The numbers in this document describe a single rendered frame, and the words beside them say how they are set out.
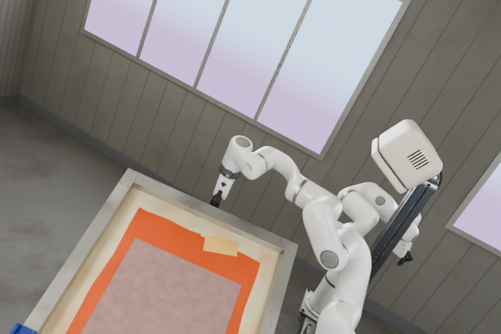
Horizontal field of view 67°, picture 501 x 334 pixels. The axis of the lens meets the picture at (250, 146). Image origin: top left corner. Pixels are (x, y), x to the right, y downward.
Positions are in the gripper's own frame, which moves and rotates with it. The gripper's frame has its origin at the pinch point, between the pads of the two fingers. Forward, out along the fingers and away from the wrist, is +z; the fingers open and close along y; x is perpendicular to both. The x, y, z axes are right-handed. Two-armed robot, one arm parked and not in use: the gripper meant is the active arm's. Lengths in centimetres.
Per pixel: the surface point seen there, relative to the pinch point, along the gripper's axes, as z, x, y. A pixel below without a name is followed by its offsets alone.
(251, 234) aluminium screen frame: -11.1, -14.2, -18.1
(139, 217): -5.7, 19.0, -25.2
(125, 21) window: 78, 151, 233
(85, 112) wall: 184, 168, 206
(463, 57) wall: -28, -125, 208
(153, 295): -0.9, 4.9, -43.0
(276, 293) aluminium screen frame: -7.6, -26.9, -31.1
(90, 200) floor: 189, 103, 111
